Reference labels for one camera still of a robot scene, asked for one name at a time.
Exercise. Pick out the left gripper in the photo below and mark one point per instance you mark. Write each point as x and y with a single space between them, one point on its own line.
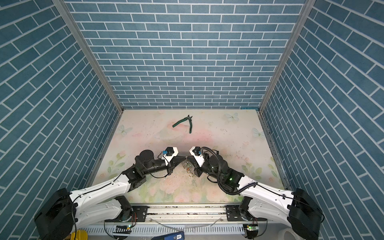
174 164

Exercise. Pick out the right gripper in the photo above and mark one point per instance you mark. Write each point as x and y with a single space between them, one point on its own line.
195 165

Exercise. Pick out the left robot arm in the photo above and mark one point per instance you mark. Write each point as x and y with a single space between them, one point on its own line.
64 212

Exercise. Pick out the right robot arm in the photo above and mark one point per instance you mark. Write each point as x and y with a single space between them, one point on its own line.
235 183

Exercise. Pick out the blue device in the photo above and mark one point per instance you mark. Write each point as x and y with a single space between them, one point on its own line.
171 236

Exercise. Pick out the white tape roll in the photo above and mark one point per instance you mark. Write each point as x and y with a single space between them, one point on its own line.
288 234

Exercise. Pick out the yellow tape roll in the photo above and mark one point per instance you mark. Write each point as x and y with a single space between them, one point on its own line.
78 235

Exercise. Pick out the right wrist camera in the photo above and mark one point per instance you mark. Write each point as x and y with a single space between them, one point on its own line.
198 156

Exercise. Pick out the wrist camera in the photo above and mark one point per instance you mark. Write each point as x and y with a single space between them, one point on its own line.
198 156
168 154

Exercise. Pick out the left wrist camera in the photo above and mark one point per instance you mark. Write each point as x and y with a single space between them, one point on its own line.
168 154

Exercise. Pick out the green handled pliers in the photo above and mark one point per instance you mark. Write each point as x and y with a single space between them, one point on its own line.
189 119

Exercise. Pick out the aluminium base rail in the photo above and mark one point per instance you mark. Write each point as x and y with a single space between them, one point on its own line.
186 214

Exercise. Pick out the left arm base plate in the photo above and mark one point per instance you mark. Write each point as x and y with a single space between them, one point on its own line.
138 214

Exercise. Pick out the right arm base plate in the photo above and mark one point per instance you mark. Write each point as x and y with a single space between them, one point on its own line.
234 214

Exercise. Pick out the white cable duct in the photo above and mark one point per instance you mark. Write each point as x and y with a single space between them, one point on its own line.
156 230

